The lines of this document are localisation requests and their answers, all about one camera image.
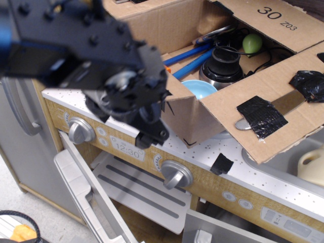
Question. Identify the silver fridge handle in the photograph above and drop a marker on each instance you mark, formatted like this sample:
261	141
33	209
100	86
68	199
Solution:
12	95

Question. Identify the crumpled black tape on knife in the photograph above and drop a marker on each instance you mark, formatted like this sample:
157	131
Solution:
309	84

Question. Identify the black tape on knife tip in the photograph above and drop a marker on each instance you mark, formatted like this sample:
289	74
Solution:
261	116

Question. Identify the grey toy sink basin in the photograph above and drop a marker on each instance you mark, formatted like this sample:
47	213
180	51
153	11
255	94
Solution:
284	165

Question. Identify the silver stove knob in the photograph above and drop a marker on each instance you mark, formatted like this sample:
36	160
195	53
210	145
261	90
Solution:
80	131
176	174

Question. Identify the left silver stove knob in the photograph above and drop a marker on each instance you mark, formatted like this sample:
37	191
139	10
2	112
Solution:
80	131

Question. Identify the white oven rack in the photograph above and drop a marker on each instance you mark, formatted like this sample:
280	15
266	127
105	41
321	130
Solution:
142	192

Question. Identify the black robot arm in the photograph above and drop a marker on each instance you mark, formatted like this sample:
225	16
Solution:
78	45

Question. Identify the light blue bowl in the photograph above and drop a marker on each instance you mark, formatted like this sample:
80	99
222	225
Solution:
200	89

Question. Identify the aluminium frame rail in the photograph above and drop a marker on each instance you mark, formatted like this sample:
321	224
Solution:
8	224

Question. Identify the blue marker pen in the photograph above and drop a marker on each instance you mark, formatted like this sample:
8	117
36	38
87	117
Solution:
187	54
192	66

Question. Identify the orange object bottom left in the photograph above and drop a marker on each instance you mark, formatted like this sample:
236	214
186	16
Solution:
22	233

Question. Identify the green round fruit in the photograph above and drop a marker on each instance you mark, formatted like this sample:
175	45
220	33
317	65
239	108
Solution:
252	43

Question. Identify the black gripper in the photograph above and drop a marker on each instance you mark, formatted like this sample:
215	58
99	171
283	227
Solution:
135	98

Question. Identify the loose black tape piece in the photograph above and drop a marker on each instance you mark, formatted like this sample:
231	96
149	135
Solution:
222	165

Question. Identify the right silver stove knob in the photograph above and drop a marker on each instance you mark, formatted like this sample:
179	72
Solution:
176	174

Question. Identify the large cardboard box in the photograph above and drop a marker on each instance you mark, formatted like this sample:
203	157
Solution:
271	42

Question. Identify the grey dishwasher door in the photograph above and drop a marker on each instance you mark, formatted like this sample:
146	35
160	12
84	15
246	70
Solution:
225	228

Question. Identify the open grey oven door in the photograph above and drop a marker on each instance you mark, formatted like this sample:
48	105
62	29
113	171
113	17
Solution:
92	202

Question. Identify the black silver 3d mouse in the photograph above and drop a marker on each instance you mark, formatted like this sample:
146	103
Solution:
222	68

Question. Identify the cream ceramic pitcher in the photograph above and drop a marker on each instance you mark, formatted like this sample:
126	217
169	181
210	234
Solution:
310	167

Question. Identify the toy kitchen stove unit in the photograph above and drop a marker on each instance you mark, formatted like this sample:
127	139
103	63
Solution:
285	210

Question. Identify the grey toy fridge door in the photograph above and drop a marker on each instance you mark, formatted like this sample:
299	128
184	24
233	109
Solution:
31	158

